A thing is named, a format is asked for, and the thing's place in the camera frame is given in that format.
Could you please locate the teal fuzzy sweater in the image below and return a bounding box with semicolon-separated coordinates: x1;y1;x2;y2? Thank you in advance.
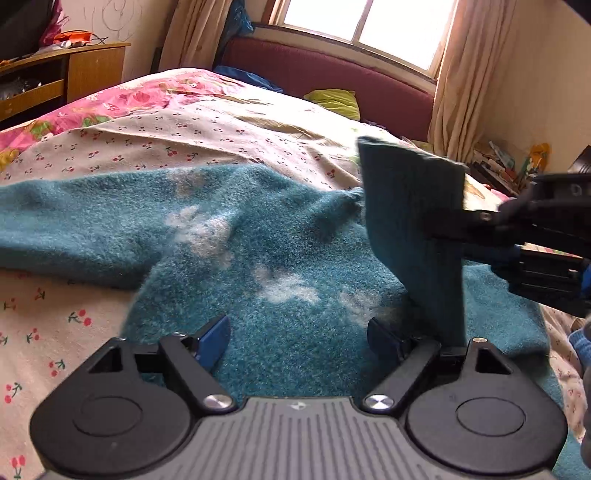
0;136;571;480

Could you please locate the pink cloth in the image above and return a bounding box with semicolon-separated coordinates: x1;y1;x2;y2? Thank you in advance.
41;0;71;48

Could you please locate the wooden cabinet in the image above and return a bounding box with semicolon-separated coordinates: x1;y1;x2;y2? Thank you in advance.
0;41;132;131

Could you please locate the person's right forearm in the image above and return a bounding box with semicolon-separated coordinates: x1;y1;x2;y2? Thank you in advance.
569;318;591;384

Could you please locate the blue blanket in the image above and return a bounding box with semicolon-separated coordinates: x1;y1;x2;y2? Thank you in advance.
213;65;285;94

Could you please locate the yellow-green pillow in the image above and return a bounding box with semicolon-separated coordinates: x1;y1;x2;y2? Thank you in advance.
303;89;361;122

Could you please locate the beige curtain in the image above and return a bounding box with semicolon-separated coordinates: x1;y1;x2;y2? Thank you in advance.
428;0;519;163
159;0;243;75

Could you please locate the orange plastic bag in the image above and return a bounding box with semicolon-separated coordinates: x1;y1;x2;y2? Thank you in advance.
52;30;96;48

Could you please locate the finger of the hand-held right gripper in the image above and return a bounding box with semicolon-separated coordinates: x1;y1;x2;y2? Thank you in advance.
427;173;591;256
463;244;591;320

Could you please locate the black television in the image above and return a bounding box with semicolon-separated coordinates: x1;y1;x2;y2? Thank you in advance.
0;0;62;62

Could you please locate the window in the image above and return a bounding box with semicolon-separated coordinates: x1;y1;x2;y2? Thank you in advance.
268;0;459;83

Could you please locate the pile of books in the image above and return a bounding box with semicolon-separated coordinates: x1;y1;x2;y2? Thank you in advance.
470;138;553;197

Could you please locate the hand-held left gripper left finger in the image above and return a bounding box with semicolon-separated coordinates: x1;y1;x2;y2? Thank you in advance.
88;315;237;415

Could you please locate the blue cloth bundle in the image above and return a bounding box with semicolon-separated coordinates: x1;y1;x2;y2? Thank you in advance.
230;0;256;36

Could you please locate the cherry print bed sheet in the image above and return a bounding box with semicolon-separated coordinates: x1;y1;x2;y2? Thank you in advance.
0;92;591;480

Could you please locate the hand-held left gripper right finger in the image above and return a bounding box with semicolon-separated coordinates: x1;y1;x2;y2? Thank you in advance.
362;318;513;415

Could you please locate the maroon padded headboard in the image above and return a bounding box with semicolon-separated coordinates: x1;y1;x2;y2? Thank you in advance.
222;36;435;141

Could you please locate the pink floral quilt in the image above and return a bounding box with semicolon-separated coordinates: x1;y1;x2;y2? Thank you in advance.
0;68;259;167

